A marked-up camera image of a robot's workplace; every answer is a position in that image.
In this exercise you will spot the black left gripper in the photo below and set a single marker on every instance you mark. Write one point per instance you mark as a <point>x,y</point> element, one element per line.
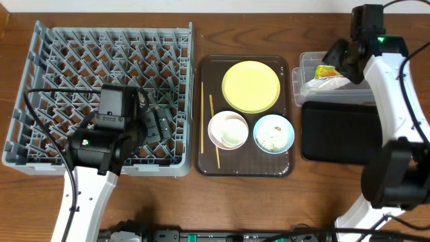
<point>154,134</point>

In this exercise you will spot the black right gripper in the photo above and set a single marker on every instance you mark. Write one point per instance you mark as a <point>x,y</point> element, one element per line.
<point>331,56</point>

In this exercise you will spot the green orange snack wrapper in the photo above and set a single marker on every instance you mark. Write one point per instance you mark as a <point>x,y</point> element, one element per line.
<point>325,71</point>

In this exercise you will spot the white napkin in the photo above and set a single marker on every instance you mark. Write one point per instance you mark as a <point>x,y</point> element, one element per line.
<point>326,84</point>

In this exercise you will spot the white cup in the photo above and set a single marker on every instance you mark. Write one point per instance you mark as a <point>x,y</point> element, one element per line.
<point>234,133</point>

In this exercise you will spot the light blue bowl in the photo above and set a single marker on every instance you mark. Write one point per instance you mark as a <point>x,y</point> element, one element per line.
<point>275,120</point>

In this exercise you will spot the rice food scraps pile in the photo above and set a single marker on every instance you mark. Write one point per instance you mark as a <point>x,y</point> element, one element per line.
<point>272,139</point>

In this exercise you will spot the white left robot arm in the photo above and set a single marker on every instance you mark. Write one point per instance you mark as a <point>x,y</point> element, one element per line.
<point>96,152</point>

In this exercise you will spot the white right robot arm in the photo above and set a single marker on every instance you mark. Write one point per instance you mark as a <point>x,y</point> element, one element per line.
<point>397,179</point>

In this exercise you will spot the clear plastic waste bin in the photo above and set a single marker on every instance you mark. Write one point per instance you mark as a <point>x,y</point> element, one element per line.
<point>347,94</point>

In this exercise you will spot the black waste tray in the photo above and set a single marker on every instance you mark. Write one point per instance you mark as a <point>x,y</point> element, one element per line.
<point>340,133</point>

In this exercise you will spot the pink bowl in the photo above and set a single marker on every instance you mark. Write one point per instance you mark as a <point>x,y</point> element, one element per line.
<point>215,127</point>

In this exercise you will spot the dark brown serving tray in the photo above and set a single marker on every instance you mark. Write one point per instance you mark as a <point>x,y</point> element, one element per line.
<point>248,160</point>

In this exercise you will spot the yellow plate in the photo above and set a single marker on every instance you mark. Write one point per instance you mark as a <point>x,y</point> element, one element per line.
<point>251,87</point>

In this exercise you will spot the grey plastic dish rack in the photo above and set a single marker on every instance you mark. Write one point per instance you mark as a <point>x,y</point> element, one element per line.
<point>66,67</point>

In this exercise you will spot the black equipment rail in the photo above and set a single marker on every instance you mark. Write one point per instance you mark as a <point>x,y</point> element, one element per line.
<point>132,230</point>

